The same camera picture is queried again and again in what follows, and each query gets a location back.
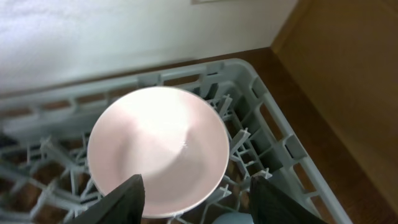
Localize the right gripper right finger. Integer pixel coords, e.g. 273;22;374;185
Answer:
249;176;326;224

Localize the grey dishwasher rack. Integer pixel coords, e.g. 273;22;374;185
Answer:
1;59;350;223

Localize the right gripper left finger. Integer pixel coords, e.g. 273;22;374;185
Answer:
68;174;145;224

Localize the pink small bowl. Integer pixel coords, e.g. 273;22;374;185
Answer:
87;86;229;218

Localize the light blue plastic cup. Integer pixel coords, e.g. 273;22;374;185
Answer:
212;212;254;224

